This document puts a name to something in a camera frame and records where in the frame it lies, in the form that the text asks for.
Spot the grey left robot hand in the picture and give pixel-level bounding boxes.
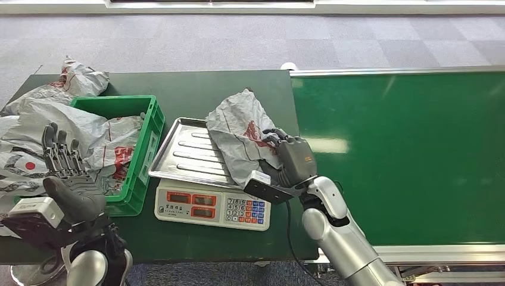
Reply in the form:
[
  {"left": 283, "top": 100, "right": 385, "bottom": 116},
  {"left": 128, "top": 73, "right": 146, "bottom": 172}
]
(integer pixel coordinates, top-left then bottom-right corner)
[{"left": 41, "top": 122, "right": 107, "bottom": 226}]

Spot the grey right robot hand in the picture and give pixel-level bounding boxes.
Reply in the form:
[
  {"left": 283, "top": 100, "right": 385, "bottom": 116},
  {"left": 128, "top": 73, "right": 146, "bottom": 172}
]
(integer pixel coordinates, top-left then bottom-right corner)
[{"left": 262, "top": 128, "right": 319, "bottom": 185}]

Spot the grey red-print package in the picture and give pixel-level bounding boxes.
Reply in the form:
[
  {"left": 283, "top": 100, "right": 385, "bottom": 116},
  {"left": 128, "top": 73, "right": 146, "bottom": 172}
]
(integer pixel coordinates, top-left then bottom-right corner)
[{"left": 205, "top": 88, "right": 286, "bottom": 190}]

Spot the white package with red dot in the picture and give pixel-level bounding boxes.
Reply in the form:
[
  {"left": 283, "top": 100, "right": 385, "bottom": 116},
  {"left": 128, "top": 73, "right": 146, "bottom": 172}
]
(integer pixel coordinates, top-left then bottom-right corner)
[{"left": 0, "top": 138, "right": 93, "bottom": 198}]

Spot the silver package with red print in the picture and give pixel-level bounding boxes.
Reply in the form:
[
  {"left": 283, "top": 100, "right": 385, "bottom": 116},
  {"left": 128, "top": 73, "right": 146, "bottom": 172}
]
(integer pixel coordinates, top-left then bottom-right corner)
[{"left": 85, "top": 114, "right": 146, "bottom": 197}]

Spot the green conveyor belt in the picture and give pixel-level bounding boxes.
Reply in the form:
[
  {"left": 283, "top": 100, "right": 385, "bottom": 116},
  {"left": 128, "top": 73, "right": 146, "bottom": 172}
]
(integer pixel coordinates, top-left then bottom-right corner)
[{"left": 289, "top": 65, "right": 505, "bottom": 286}]

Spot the grey red-line mailer package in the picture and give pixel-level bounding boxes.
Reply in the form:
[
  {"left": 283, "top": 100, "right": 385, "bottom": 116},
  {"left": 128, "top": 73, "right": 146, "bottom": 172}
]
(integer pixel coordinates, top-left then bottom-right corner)
[{"left": 2, "top": 56, "right": 110, "bottom": 116}]

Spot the green plastic crate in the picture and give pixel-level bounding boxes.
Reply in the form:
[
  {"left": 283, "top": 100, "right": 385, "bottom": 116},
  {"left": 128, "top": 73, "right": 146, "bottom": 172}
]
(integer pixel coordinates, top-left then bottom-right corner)
[{"left": 14, "top": 94, "right": 166, "bottom": 218}]

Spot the round steel base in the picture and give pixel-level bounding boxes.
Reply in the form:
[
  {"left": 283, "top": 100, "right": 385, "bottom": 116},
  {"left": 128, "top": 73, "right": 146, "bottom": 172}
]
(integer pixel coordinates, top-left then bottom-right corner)
[{"left": 10, "top": 256, "right": 67, "bottom": 286}]

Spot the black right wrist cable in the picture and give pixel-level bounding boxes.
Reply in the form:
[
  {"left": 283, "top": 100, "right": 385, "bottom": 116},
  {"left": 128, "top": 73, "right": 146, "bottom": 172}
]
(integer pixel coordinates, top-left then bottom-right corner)
[{"left": 285, "top": 200, "right": 322, "bottom": 286}]

